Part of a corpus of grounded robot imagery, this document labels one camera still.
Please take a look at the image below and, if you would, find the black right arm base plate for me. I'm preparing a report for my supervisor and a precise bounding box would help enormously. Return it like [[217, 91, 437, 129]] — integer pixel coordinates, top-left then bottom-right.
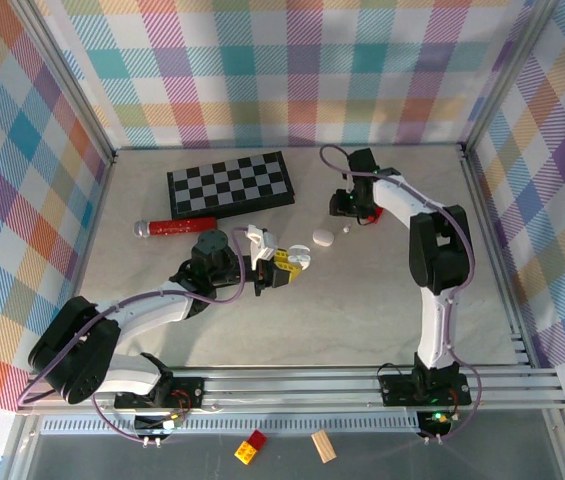
[[379, 372, 473, 407]]

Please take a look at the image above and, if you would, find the aluminium frame post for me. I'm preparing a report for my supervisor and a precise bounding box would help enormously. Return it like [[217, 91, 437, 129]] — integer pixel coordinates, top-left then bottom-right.
[[459, 0, 561, 161], [9, 0, 117, 166]]

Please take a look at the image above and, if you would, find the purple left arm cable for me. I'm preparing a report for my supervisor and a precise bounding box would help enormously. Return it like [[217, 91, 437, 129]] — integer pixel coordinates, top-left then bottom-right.
[[17, 227, 256, 446]]

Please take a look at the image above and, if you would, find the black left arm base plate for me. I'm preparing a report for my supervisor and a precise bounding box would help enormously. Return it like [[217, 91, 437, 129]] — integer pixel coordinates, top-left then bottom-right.
[[113, 377, 205, 409]]

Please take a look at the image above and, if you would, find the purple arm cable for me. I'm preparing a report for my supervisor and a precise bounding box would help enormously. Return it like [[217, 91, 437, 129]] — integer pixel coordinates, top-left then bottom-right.
[[319, 144, 486, 445], [17, 227, 256, 446]]

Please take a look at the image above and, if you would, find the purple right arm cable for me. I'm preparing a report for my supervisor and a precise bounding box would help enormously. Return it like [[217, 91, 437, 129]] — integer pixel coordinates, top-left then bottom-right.
[[319, 144, 486, 445]]

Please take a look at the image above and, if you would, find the black power board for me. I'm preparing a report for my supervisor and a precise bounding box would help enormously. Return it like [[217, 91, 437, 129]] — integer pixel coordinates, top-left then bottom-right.
[[133, 412, 186, 435], [417, 408, 454, 437]]

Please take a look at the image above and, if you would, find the yellow building brick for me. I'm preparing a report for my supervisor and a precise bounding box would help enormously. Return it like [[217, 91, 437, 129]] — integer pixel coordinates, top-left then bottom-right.
[[233, 439, 259, 464]]

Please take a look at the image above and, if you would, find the red glitter toy microphone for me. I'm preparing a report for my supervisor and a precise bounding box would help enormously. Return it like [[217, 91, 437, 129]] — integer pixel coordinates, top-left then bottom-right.
[[134, 215, 218, 239]]

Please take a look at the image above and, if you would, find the wooden block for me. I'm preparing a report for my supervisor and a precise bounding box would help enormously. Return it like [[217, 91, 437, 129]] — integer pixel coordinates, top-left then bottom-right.
[[310, 430, 338, 464]]

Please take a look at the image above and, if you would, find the grey slotted cable duct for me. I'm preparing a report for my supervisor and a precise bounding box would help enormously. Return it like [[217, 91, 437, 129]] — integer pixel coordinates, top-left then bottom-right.
[[41, 415, 458, 436]]

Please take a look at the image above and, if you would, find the black right power board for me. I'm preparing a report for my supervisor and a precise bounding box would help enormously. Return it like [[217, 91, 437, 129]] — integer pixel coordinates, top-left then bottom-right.
[[417, 408, 454, 437]]

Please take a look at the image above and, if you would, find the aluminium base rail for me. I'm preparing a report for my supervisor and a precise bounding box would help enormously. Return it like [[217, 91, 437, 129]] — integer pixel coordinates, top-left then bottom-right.
[[16, 367, 565, 416]]

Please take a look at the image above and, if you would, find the black grey folding chessboard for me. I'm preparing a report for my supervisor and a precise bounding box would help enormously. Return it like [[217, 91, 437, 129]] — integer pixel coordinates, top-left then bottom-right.
[[166, 151, 296, 221]]

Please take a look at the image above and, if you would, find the black left power board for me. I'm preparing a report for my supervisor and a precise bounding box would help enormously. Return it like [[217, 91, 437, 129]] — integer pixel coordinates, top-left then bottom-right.
[[133, 412, 186, 435]]

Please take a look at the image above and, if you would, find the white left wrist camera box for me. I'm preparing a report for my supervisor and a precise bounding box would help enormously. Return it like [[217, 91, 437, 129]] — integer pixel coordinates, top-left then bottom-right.
[[243, 224, 279, 262]]

